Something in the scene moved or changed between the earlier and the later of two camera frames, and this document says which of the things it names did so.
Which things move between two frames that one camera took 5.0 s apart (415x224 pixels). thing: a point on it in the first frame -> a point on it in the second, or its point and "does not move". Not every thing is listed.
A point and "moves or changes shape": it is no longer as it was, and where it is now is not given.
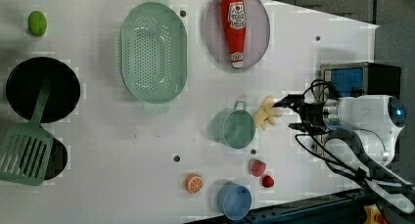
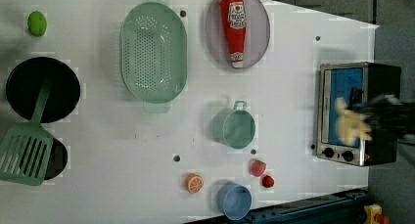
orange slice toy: (194, 183) does not move
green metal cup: (235, 126) does not move
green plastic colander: (154, 52) does not move
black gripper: (311, 113) -> (391, 115)
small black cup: (58, 159) does not move
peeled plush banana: (260, 116) moves or changes shape
